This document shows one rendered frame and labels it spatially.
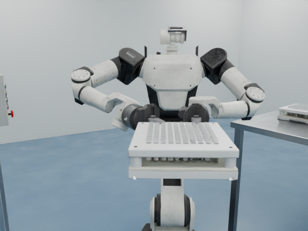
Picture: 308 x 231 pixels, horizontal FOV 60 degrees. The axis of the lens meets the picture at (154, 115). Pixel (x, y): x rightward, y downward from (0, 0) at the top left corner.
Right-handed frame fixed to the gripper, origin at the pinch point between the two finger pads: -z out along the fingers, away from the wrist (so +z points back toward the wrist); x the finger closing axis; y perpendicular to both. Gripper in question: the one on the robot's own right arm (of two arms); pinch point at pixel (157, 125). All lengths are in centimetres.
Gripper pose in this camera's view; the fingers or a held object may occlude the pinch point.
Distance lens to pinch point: 82.3
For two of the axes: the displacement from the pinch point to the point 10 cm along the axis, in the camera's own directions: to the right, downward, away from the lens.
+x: 0.0, 9.8, 2.0
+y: -8.6, 1.0, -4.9
